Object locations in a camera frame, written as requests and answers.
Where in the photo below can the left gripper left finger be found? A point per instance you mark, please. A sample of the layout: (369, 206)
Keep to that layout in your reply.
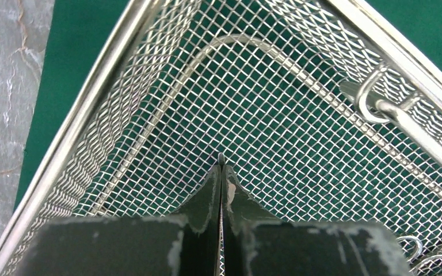
(185, 242)

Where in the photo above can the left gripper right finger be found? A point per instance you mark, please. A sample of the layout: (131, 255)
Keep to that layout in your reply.
(256, 242)

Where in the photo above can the metal mesh instrument tray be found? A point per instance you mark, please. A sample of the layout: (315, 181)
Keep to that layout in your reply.
(322, 108)

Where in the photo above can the steel scalpel handle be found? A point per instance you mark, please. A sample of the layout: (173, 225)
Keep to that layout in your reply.
(221, 159)

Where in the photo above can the steel scissors in tray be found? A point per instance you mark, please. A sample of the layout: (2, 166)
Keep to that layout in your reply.
(420, 263)

